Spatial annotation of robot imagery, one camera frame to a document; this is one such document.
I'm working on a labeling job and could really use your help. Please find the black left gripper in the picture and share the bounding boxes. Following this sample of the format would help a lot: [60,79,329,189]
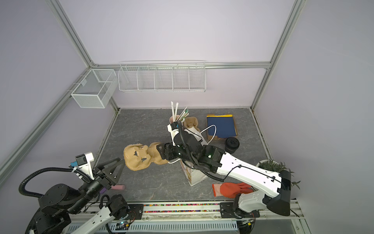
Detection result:
[68,156,127,214]

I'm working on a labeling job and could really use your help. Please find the white cartoon gift bag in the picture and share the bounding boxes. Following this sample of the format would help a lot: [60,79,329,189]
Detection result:
[167,122,208,186]

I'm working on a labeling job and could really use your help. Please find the black paper coffee cup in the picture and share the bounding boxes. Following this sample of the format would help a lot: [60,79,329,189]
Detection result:
[224,136,240,155]

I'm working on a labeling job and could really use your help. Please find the black coffee cup lid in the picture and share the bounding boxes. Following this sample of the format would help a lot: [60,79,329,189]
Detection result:
[225,136,240,151]

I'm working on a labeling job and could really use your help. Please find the single pulp cup carrier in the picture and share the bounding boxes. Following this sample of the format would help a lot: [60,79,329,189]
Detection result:
[123,142,168,171]

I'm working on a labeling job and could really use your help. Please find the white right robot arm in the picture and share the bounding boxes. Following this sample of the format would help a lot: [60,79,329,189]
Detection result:
[156,133,292,216]

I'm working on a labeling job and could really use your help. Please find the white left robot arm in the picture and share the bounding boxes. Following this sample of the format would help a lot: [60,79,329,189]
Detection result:
[19,152,126,234]

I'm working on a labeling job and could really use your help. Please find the purple pink spatula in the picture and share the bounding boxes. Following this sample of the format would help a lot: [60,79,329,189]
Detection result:
[99,185,126,194]

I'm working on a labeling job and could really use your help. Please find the blue napkin stack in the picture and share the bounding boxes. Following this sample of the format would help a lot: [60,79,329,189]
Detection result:
[207,115,237,138]

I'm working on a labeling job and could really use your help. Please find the stacked pulp cup carriers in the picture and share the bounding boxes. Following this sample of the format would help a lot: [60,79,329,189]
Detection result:
[183,117,200,132]

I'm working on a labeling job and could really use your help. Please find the red rubber glove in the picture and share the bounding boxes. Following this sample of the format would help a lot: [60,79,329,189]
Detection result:
[212,182,254,199]

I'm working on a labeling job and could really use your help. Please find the wrapped straws bundle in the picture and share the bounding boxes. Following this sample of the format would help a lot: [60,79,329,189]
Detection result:
[170,101,189,120]

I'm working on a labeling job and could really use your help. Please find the pink metal straw bucket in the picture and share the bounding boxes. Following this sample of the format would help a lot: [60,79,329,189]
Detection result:
[169,115,184,123]

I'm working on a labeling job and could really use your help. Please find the potted green plant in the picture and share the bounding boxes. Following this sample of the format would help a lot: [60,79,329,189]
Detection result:
[256,159,302,189]

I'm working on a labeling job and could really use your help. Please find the small white wire basket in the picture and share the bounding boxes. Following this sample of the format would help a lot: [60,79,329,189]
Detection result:
[71,69,118,109]

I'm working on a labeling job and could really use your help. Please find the long white wire basket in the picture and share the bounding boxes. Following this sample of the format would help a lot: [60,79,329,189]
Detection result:
[118,60,206,92]

